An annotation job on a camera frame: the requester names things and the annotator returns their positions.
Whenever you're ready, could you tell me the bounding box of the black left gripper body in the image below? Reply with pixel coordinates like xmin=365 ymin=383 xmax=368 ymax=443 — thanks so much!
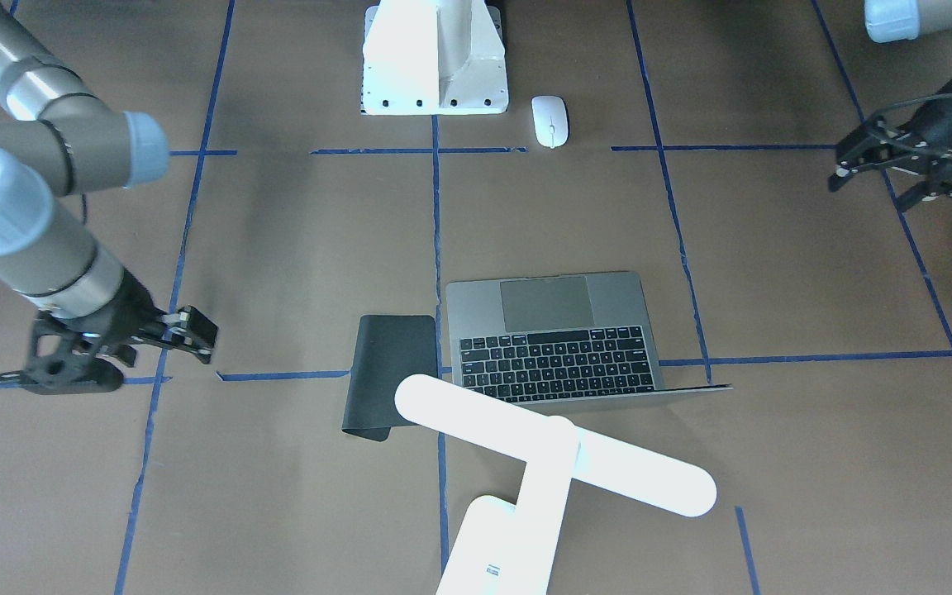
xmin=828 ymin=79 xmax=952 ymax=213

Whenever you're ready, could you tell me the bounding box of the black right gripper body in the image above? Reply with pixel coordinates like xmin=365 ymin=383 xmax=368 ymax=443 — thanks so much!
xmin=20 ymin=274 xmax=219 ymax=394

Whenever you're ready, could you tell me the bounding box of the white computer mouse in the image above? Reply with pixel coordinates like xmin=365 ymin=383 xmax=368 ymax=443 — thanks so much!
xmin=531 ymin=95 xmax=571 ymax=150

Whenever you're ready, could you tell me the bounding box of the grey laptop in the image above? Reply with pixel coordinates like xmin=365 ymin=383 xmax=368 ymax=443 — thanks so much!
xmin=445 ymin=271 xmax=722 ymax=414

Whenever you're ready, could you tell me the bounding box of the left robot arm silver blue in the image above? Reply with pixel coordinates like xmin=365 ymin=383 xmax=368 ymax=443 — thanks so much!
xmin=827 ymin=1 xmax=952 ymax=212

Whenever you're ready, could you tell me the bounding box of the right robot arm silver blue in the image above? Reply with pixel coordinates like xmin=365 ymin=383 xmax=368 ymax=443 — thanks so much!
xmin=0 ymin=3 xmax=218 ymax=395

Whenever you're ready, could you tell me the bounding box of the white desk lamp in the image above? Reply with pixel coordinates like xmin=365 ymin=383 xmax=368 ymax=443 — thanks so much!
xmin=394 ymin=375 xmax=717 ymax=594

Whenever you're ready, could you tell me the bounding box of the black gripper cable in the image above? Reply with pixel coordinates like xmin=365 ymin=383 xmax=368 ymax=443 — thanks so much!
xmin=877 ymin=89 xmax=952 ymax=158

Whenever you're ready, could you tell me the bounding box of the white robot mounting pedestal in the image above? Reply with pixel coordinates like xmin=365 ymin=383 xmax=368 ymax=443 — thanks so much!
xmin=360 ymin=1 xmax=510 ymax=117

